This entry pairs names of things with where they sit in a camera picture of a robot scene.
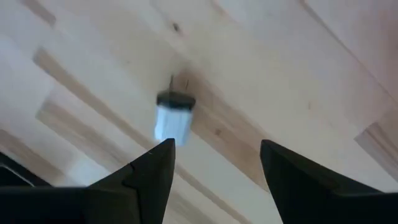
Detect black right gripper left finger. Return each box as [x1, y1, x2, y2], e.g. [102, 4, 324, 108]
[0, 139, 176, 224]

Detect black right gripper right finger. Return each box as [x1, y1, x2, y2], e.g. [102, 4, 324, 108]
[260, 139, 398, 224]

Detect black camera box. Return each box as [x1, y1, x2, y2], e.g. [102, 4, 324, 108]
[0, 151, 52, 187]

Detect white wall charger black end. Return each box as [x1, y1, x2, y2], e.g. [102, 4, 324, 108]
[154, 73, 197, 147]

